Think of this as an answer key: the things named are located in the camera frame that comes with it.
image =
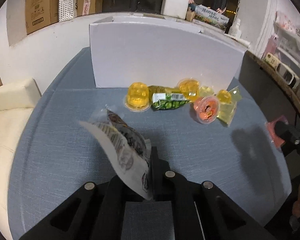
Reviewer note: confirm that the printed landscape carton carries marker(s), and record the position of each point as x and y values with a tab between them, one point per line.
204	15

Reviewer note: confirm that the white plastic bottle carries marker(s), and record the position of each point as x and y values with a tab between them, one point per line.
234	30

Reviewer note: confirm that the white barcode meat snack packet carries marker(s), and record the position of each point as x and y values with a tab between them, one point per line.
127	150

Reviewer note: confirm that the large yellow jelly cup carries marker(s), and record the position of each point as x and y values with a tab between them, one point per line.
137	97

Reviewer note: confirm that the pale yellow jelly cup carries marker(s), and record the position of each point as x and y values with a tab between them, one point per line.
205	91

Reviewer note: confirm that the white grey alarm clock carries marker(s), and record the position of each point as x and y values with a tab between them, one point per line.
287	75

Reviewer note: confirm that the orange fruit jelly cup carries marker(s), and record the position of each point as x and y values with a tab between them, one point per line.
206	109

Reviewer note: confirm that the blue grey table cloth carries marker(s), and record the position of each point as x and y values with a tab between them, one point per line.
56	155

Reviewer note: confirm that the green yellow snack packet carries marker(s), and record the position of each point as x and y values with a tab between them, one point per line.
166	98

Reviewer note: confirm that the pale yellow jelly pouch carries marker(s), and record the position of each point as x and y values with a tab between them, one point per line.
227	111

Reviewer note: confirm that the small open cardboard box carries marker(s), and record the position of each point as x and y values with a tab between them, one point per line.
89	7

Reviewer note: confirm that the white foam box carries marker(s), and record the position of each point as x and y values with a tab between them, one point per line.
175	8

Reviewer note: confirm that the dark wooden side table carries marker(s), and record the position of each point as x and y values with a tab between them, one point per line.
272	95

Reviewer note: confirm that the clear plastic drawer organizer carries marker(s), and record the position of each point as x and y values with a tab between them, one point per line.
284	43

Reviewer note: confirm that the small yellow jelly cup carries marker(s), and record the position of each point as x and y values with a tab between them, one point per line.
224	96

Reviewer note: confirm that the large white storage box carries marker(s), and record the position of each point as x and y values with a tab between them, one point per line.
154	51

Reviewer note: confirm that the large brown cardboard box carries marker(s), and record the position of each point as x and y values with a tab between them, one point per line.
40	14

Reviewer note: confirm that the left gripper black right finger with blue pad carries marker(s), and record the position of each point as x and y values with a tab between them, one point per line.
201	210

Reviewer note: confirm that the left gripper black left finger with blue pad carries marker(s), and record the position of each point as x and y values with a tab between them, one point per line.
94	211

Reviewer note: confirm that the cream leather sofa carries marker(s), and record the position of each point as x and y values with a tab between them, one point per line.
17	101

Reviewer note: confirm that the cream patterned small box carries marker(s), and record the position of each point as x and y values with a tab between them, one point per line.
272	60

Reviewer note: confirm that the pink jelly cup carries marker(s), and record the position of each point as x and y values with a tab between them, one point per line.
270	126

